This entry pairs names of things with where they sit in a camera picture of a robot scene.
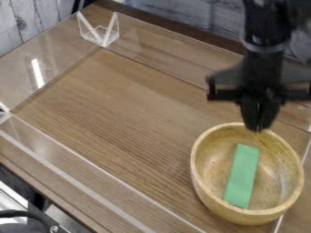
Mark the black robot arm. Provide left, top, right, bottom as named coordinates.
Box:
left=207, top=0, right=311, bottom=131

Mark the black cable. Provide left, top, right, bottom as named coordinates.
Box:
left=0, top=208, right=31, bottom=220

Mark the round wooden bowl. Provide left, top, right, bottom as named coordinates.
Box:
left=190, top=123, right=305, bottom=226

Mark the green flat rectangular block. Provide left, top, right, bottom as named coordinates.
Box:
left=223, top=144, right=261, bottom=208

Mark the clear acrylic corner bracket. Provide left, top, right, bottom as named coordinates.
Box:
left=76, top=12, right=119, bottom=47

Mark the black metal clamp bracket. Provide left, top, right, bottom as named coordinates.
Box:
left=27, top=203, right=62, bottom=233

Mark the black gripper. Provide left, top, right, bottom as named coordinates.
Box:
left=207, top=50, right=311, bottom=131

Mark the clear acrylic enclosure wall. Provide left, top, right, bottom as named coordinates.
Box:
left=0, top=15, right=311, bottom=233

